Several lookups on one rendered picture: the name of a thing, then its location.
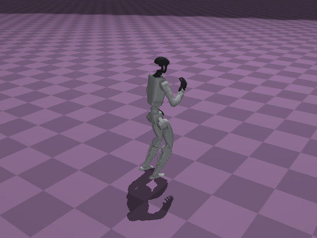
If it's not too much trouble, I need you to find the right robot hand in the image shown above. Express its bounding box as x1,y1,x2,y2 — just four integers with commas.
178,77,187,91

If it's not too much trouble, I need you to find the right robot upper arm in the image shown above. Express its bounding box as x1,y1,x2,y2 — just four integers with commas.
159,80,178,107

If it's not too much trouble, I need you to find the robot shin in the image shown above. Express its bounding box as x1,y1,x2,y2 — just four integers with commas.
143,139,161,168
153,147,172,177

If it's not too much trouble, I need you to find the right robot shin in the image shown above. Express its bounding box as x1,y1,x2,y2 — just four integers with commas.
153,147,172,177

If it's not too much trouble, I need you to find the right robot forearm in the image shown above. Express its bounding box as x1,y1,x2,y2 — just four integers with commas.
174,88,185,104

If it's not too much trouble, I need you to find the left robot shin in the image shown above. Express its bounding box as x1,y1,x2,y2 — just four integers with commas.
143,139,161,168

